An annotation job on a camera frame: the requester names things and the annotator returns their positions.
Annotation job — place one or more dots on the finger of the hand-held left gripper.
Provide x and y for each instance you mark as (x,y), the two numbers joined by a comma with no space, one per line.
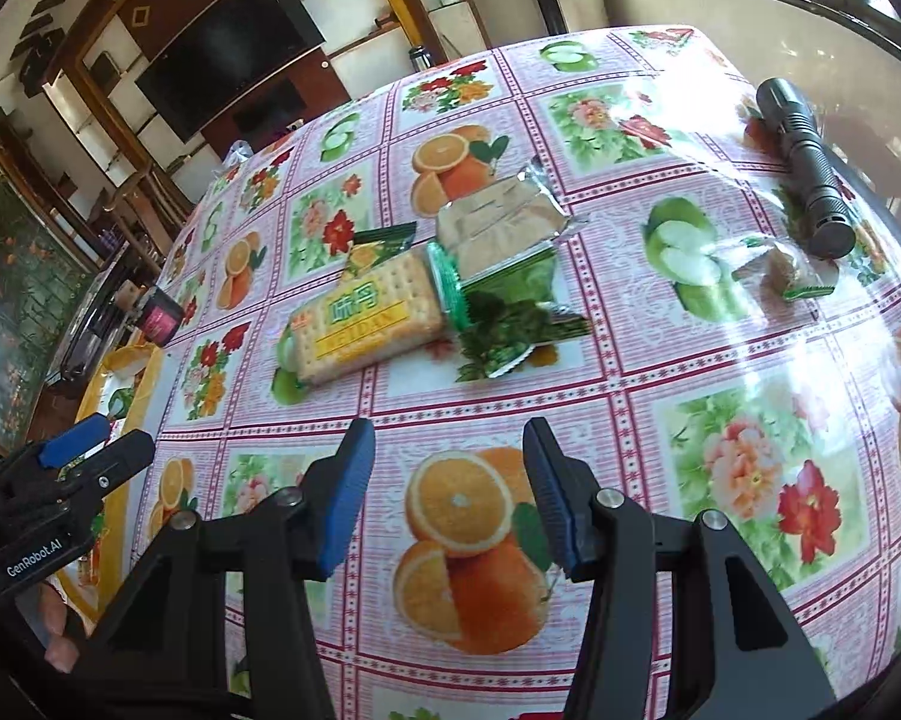
(75,439)
(117,457)

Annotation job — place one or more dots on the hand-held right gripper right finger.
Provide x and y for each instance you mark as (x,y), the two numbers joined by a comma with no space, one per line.
(559,502)

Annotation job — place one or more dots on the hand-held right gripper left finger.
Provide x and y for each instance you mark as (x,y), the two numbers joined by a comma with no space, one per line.
(342,499)

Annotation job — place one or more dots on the white tray with yellow rim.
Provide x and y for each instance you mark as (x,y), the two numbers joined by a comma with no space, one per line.
(124,358)

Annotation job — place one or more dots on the person's left hand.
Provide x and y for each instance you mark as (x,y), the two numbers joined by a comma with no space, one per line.
(60,634)

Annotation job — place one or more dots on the orange snack packet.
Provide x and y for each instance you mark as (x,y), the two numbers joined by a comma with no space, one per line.
(88,570)

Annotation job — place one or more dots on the dark metal rack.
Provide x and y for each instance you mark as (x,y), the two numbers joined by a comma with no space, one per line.
(94,322)

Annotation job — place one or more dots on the fruit and flower print tablecloth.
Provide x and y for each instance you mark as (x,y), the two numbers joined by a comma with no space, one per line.
(645,405)

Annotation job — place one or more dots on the dark jar with pink label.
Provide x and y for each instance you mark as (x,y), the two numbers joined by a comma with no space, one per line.
(162,319)

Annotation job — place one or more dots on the framed landscape painting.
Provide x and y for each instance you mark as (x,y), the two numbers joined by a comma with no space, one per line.
(15,300)

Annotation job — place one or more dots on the green leafy print packet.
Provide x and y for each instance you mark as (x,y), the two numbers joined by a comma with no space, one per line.
(510,334)

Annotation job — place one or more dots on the yellow-green cracker packet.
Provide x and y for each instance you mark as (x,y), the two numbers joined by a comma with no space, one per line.
(360,322)

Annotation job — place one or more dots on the green packet with yellow label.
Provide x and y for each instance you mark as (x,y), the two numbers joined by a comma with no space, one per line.
(379,251)

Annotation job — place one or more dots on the wooden chair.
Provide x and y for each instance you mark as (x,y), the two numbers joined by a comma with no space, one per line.
(147,199)

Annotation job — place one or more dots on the silver foil snack packet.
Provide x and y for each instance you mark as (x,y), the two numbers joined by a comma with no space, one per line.
(495,217)

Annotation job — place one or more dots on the small clear-wrapped candy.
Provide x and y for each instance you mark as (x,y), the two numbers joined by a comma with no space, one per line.
(784,270)

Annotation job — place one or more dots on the clear plastic bag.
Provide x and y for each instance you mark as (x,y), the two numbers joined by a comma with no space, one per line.
(237,154)

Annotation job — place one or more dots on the black television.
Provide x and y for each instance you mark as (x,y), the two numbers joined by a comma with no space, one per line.
(225,52)

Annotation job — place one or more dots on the black flashlight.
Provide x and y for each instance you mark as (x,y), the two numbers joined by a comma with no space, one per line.
(810,165)

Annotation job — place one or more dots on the steel thermos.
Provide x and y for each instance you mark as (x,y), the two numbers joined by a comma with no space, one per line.
(419,58)

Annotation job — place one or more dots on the dark wall decoration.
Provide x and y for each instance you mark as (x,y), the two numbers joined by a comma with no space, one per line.
(42,37)

